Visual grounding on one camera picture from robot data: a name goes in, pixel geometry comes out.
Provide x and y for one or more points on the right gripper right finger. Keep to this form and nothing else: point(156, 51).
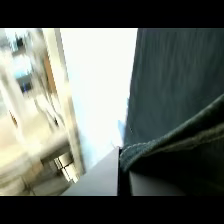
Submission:
point(150, 186)

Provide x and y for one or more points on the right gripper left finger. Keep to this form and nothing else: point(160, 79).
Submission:
point(103, 180)

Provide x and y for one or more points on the black garment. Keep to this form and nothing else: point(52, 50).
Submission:
point(173, 100)

